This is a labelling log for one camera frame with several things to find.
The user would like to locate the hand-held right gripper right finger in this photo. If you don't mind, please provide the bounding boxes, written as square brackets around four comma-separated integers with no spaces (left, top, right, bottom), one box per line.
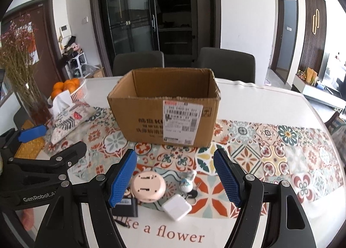
[213,148,317,248]

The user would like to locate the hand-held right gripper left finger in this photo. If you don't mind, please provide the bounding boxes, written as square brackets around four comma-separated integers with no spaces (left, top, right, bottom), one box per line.
[34,149,138,248]

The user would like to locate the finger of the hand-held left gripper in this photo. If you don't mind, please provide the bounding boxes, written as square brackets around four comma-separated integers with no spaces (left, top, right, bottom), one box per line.
[0,124,47,157]
[8,141,87,182]

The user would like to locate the pink round gadget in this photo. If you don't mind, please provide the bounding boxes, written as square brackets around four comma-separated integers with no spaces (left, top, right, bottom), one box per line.
[126,172,166,202]

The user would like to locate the brown cardboard box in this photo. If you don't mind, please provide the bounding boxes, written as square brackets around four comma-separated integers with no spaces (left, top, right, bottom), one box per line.
[107,68,221,147]

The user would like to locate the person's left hand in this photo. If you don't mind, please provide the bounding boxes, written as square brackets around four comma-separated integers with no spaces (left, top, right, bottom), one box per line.
[22,208,37,231]

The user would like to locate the yellow woven basket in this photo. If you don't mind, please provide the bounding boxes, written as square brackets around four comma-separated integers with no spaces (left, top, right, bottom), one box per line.
[13,120,46,159]

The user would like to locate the glass vase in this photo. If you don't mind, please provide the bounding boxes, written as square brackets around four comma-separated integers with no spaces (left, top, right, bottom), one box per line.
[16,83,52,127]

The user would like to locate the floral fabric tissue box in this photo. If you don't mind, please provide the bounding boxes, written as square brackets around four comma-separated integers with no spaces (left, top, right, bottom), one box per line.
[45,91,104,144]

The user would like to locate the patterned tile table runner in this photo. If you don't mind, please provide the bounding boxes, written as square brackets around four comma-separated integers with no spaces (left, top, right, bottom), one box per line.
[45,106,345,217]

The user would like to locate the white cube charger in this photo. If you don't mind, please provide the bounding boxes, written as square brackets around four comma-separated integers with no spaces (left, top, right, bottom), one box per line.
[162,194,191,221]

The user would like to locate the white fruit basket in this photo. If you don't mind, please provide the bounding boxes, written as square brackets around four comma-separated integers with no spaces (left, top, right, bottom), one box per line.
[49,77,88,103]

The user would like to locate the dried flower bunch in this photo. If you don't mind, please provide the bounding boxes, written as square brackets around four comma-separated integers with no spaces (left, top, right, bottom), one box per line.
[0,14,41,103]

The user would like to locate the white shoe rack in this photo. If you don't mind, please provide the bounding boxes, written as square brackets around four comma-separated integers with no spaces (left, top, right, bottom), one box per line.
[61,36,87,78]

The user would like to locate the cardboard box on floor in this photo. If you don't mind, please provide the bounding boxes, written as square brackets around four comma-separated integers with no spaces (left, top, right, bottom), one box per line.
[81,64,104,78]

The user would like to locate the brown entrance door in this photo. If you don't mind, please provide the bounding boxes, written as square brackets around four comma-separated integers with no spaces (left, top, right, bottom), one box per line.
[0,0,62,94]

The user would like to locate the grey dining chair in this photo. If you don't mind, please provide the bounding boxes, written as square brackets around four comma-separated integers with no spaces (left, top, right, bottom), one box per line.
[112,51,165,77]
[196,47,256,84]

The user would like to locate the dark chair with plaid cushion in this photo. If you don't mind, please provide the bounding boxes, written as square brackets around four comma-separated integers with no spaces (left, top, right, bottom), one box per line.
[323,110,346,162]

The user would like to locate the white television stand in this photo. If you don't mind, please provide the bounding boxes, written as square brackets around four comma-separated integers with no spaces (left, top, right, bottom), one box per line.
[292,75,346,111]

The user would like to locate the yellow gift bags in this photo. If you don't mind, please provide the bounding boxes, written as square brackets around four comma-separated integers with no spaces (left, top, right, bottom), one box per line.
[297,68,319,86]

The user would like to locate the dark glass sliding door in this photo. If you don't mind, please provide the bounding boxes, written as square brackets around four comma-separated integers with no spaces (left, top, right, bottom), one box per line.
[89,0,221,76]

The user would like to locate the flat screen television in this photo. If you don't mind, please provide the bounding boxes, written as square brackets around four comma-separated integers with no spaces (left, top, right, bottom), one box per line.
[323,52,346,94]

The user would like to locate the dark framed interior door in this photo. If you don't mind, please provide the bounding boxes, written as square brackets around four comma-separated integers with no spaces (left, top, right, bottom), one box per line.
[270,0,299,86]

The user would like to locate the black power adapter with cable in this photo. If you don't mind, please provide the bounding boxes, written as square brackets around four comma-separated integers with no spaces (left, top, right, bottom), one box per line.
[112,196,139,229]

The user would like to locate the small white figurine keychain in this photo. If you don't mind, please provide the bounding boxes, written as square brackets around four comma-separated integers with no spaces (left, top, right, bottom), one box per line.
[181,170,199,202]

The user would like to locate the gold wall decoration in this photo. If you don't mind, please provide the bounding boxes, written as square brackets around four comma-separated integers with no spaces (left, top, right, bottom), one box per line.
[312,9,321,35]

